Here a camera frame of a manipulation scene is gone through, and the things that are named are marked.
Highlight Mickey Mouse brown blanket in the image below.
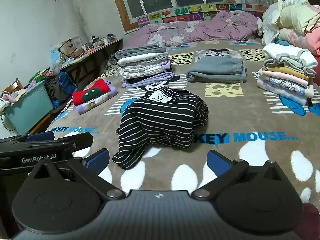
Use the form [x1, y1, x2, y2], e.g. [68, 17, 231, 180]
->
[45, 38, 320, 203]

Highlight purple floral duvet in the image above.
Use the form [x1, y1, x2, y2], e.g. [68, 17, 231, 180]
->
[124, 10, 258, 48]

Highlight cluttered wooden desk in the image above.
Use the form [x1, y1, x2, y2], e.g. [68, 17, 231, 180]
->
[60, 38, 123, 90]

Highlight left stack folded clothes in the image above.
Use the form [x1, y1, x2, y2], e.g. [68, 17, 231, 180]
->
[115, 45, 175, 88]

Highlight pile of unfolded clothes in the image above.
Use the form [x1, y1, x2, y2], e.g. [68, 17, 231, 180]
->
[257, 0, 319, 79]

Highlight teal storage box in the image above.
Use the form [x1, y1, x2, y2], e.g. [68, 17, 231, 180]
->
[4, 81, 54, 135]

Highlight stack folded clothes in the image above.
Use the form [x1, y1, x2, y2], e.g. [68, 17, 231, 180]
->
[115, 45, 175, 88]
[256, 43, 319, 108]

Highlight lilac floral folded garment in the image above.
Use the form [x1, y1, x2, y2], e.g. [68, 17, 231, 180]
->
[75, 79, 117, 115]

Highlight red green folded sweater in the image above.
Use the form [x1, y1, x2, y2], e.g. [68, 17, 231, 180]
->
[73, 79, 110, 106]

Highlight black white striped shirt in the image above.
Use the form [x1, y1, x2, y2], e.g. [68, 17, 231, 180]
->
[112, 87, 209, 170]

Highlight grey folded garment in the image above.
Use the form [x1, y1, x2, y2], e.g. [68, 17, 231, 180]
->
[185, 56, 247, 83]

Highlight right stack folded clothes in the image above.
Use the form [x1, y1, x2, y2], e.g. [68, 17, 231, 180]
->
[256, 43, 319, 108]

